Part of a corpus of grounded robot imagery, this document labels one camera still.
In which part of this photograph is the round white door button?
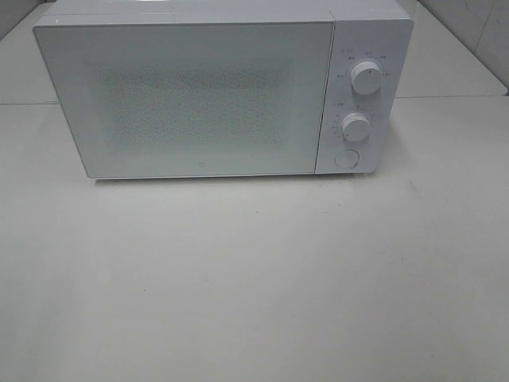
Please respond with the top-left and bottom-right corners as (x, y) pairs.
(334, 149), (359, 170)

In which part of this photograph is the white dial knob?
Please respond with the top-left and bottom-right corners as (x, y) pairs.
(340, 112), (371, 142)
(348, 57), (383, 96)

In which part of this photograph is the white microwave door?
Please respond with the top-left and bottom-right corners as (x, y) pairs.
(34, 22), (333, 179)

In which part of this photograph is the white microwave oven body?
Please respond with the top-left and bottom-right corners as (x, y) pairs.
(33, 1), (414, 175)

